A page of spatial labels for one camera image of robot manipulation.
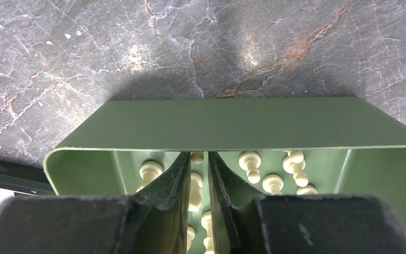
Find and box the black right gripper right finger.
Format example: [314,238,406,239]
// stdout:
[208,152,406,253]

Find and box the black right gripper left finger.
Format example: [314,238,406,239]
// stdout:
[0,152,191,253]

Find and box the white chess piece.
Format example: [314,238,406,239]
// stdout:
[296,185,318,195]
[201,210,213,238]
[190,151,205,164]
[187,226,196,253]
[282,150,309,187]
[238,151,262,184]
[262,174,284,195]
[188,172,203,212]
[136,161,163,192]
[204,237,215,254]

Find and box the green plastic tray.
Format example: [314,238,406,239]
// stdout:
[43,97,406,253]

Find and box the black white chessboard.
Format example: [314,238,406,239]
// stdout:
[0,161,55,204]

